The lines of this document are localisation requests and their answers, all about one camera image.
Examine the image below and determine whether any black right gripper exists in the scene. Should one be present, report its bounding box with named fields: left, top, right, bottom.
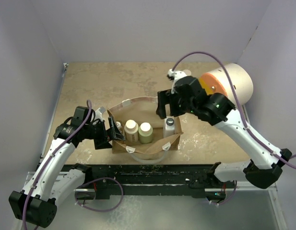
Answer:
left=157, top=88, right=196, bottom=118

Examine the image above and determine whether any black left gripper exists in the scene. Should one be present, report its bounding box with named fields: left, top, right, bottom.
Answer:
left=83, top=116, right=125, bottom=150

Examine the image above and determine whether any brown burlap canvas bag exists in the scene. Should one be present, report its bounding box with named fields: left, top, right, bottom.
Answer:
left=107, top=97, right=183, bottom=164

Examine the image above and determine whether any white rectangular bottle grey cap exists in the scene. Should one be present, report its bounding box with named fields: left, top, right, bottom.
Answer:
left=163, top=117, right=175, bottom=138

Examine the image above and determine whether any beige pump dispenser bottle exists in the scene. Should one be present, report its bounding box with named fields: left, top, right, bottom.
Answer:
left=183, top=69, right=192, bottom=76

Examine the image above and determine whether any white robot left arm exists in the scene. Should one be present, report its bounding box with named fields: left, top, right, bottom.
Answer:
left=9, top=115, right=124, bottom=229

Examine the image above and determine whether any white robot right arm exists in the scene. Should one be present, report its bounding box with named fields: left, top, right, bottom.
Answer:
left=156, top=72, right=292, bottom=189

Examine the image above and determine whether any cream lidded jar bottle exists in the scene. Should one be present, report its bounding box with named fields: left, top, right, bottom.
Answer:
left=124, top=119, right=139, bottom=143

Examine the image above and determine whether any pale green lotion bottle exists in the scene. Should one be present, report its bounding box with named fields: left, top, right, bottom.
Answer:
left=138, top=122, right=153, bottom=144

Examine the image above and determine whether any white cylinder orange yellow end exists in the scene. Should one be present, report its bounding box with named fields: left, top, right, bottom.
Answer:
left=199, top=63, right=253, bottom=105

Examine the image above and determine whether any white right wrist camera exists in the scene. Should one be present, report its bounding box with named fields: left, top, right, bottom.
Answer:
left=167, top=69, right=187, bottom=82

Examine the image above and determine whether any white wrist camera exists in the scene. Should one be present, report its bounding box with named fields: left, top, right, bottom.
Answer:
left=92, top=107, right=106, bottom=123
left=167, top=69, right=187, bottom=82

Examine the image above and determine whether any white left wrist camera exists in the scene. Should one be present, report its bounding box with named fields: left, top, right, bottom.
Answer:
left=92, top=107, right=106, bottom=123

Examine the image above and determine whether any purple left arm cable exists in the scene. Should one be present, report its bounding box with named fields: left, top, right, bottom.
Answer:
left=21, top=99, right=93, bottom=230

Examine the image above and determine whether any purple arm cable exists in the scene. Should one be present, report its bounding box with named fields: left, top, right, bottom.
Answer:
left=173, top=51, right=296, bottom=171
left=21, top=99, right=93, bottom=230

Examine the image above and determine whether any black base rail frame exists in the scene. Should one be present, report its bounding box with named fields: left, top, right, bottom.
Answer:
left=61, top=163, right=235, bottom=199

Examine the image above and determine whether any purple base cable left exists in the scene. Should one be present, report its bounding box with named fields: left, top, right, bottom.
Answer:
left=74, top=177, right=124, bottom=213

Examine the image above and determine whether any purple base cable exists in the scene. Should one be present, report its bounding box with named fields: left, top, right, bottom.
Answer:
left=206, top=181, right=237, bottom=206
left=74, top=177, right=124, bottom=213

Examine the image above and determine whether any aluminium extrusion frame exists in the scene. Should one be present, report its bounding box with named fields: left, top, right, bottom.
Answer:
left=23, top=171, right=52, bottom=199

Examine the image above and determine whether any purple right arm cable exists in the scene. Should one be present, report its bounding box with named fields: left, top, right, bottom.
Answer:
left=173, top=51, right=296, bottom=171

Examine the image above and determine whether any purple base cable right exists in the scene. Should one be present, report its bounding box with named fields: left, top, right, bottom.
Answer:
left=206, top=181, right=237, bottom=206

